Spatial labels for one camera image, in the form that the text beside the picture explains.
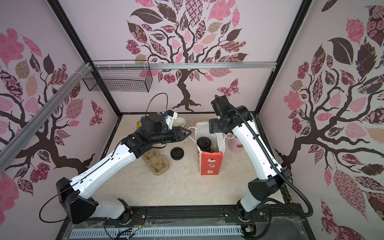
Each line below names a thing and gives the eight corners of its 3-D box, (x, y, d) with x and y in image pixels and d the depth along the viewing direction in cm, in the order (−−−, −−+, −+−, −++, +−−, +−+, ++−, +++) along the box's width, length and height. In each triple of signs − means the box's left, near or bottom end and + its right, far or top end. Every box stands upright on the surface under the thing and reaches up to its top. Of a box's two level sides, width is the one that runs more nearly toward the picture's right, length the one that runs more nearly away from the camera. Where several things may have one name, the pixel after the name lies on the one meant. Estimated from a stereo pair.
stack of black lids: (170, 160, 96) (169, 157, 93) (172, 150, 101) (171, 147, 98) (183, 160, 96) (182, 157, 93) (184, 150, 101) (183, 147, 98)
